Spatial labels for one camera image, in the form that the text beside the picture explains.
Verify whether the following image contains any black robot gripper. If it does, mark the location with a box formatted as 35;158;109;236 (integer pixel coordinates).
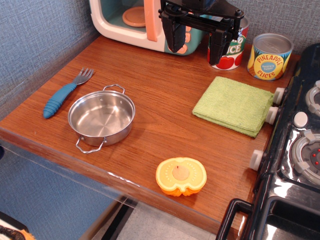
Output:
159;0;245;65

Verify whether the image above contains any stainless steel pot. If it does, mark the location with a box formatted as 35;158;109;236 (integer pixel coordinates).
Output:
68;84;136;154

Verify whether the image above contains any green folded cloth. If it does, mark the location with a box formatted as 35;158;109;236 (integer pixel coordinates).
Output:
192;76;274;138

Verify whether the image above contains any tomato sauce can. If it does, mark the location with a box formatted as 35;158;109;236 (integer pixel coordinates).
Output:
211;16;249;70

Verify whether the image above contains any toy microwave oven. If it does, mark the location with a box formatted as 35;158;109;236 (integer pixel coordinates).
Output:
88;0;213;56

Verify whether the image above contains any orange microwave turntable plate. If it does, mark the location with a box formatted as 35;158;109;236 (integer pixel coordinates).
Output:
122;6;146;28

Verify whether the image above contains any pineapple slices can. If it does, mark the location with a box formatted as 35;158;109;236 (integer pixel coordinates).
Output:
247;33;294;81

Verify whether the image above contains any white stove knob rear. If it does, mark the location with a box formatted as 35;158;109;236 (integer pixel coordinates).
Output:
273;87;286;105

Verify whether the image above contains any white stove knob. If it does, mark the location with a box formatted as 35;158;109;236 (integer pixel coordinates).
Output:
265;106;279;125
249;149;264;171
273;87;286;105

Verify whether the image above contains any white stove knob middle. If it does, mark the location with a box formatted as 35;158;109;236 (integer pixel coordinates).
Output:
265;106;279;125

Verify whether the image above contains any white stove knob front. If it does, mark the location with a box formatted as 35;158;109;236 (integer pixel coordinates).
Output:
249;149;264;171

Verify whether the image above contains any orange toy pumpkin half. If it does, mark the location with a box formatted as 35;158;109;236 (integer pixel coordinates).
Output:
155;157;207;197

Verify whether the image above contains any black toy stove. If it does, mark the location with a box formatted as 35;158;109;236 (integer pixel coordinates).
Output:
216;43;320;240

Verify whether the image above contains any blue handled fork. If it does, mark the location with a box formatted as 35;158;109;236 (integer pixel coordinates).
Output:
43;67;94;119

